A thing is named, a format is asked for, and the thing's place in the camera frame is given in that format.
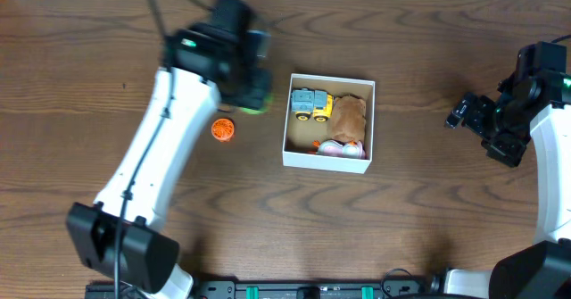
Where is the yellow grey toy truck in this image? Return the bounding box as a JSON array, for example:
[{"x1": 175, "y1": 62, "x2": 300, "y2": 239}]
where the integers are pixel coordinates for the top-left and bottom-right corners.
[{"x1": 290, "y1": 88, "x2": 334, "y2": 122}]

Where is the white cardboard box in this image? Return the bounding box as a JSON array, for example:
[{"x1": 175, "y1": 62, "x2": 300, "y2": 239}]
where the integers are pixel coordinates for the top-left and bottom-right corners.
[{"x1": 282, "y1": 73, "x2": 376, "y2": 174}]

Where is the brown plush toy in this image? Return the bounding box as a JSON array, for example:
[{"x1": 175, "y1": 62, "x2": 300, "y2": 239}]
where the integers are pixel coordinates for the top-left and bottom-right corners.
[{"x1": 327, "y1": 96, "x2": 367, "y2": 143}]

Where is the pink white duck toy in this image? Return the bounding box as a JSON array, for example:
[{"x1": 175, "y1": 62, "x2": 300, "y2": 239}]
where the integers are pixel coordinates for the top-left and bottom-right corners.
[{"x1": 313, "y1": 140, "x2": 366, "y2": 160}]

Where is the green ball with numbers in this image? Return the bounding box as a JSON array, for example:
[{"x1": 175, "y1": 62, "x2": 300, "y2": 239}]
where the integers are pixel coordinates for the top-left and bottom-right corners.
[{"x1": 240, "y1": 106, "x2": 268, "y2": 115}]

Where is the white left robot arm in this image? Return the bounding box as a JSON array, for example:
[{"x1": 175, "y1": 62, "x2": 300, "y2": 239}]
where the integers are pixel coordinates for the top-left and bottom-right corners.
[{"x1": 65, "y1": 23, "x2": 271, "y2": 298}]

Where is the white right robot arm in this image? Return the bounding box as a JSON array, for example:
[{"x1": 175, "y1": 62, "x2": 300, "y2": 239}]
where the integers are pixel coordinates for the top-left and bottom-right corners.
[{"x1": 433, "y1": 71, "x2": 570, "y2": 298}]

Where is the orange lattice ball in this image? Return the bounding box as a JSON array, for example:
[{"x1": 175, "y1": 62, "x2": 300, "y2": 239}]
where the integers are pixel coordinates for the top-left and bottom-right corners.
[{"x1": 211, "y1": 118, "x2": 236, "y2": 142}]

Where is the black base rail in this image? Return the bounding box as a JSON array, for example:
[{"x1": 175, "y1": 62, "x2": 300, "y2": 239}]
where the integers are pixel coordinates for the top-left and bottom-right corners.
[{"x1": 85, "y1": 266, "x2": 440, "y2": 299}]

